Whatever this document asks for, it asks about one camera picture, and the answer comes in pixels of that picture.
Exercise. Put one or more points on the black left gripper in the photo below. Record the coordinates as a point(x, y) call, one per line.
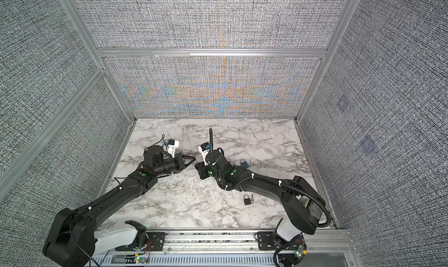
point(179, 158)

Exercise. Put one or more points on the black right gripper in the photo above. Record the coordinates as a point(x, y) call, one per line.
point(201, 169)

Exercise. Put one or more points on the blue padlock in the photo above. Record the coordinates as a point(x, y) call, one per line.
point(244, 164)

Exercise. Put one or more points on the black padlock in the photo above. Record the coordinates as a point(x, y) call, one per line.
point(248, 199)

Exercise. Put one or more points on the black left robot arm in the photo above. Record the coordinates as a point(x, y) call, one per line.
point(72, 240)

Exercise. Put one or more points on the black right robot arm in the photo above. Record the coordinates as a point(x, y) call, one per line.
point(305, 208)

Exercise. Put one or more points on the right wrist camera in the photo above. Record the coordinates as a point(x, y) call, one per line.
point(204, 149)

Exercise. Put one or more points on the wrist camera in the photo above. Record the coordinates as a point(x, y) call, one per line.
point(171, 146)
point(204, 149)

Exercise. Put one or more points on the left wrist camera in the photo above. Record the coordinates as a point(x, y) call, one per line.
point(171, 146)

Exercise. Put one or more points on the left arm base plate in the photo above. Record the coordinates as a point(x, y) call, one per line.
point(152, 241)

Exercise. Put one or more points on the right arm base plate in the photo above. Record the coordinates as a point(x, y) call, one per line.
point(270, 241)

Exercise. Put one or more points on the aluminium front rail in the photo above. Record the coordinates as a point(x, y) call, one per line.
point(226, 248)

